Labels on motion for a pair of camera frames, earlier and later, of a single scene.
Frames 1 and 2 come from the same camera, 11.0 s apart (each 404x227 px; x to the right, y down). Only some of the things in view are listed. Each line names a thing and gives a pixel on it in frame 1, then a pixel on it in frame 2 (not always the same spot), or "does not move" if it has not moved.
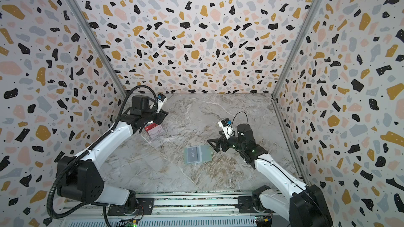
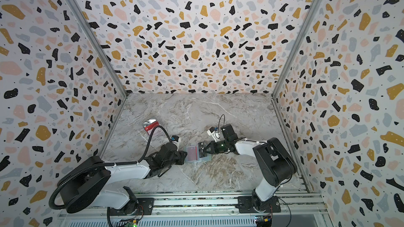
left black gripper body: [154, 116] to [179, 158]
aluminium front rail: [199, 205] does not move
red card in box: [150, 126] does not move
